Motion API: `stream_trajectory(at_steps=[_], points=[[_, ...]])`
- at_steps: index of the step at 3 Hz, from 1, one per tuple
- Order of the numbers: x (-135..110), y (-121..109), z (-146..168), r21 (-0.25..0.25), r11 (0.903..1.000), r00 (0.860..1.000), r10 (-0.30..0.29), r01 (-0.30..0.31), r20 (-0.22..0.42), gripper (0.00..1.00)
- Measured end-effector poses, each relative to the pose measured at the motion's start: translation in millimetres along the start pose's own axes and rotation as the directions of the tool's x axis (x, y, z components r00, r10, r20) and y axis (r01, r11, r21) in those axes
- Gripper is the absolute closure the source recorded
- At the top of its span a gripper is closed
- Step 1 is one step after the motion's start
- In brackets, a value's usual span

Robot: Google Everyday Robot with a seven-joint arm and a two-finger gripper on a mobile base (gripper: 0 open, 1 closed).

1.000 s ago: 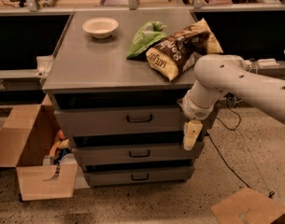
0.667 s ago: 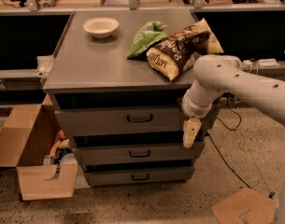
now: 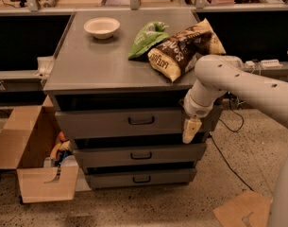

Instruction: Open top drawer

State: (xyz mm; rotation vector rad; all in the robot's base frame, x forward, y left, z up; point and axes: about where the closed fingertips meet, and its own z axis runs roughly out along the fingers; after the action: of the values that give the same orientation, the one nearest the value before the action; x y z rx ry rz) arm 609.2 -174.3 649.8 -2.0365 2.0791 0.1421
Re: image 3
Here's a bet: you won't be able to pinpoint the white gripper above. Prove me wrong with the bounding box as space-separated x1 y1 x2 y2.
182 92 213 144

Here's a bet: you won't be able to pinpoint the grey top drawer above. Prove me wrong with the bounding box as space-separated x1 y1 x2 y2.
56 107 186 139

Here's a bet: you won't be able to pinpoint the grey drawer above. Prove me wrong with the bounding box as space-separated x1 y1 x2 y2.
86 168 196 189
74 143 206 167
56 107 186 139

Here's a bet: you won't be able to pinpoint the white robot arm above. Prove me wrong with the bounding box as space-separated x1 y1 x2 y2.
183 55 288 227

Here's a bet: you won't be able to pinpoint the grey middle drawer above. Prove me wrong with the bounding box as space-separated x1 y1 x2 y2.
74 143 206 167

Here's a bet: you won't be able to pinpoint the grey drawer cabinet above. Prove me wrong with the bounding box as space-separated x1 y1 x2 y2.
43 9 222 190

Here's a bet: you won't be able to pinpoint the grey bottom drawer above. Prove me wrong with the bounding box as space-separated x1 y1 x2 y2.
86 168 196 189

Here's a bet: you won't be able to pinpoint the open cardboard box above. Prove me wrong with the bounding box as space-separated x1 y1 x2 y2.
0 98 79 203

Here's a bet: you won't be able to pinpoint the brown chip bag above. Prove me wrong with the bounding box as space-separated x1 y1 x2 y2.
147 19 226 82

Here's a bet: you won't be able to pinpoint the flat cardboard piece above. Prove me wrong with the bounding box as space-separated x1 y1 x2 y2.
213 190 271 227

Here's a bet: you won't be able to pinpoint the white power strip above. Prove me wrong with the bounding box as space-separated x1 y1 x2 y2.
245 59 283 70

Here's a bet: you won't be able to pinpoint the green chip bag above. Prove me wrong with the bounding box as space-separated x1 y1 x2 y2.
128 21 169 60

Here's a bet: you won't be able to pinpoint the white bowl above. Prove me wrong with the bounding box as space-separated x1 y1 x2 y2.
84 17 120 40

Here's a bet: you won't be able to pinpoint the items inside cardboard box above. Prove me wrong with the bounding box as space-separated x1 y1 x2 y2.
43 131 77 167

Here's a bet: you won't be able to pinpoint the black floor cable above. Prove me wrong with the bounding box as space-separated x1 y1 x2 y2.
209 95 255 192

